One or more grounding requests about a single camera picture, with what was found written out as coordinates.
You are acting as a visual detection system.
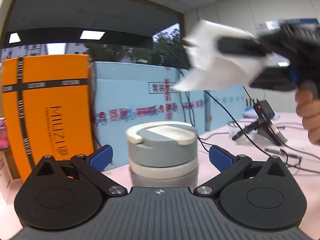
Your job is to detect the phone with red screen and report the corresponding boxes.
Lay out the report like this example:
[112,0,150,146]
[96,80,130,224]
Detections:
[0,118,9,150]

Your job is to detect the large light blue carton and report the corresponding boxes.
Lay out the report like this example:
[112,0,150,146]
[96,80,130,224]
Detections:
[93,62,205,169]

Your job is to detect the black device on stand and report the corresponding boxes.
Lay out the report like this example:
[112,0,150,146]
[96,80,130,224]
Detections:
[232,100,287,146]

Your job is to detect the grey white lidded container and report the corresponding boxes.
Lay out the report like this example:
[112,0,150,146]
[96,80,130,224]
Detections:
[126,121,199,191]

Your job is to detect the white cleaning cloth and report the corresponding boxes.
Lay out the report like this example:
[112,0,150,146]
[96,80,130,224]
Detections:
[172,19,268,92]

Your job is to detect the person's bare hand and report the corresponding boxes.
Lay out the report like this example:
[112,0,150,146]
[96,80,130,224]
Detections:
[295,89,320,145]

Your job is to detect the orange MIUZI box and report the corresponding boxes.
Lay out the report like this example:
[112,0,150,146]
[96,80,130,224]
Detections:
[2,54,94,180]

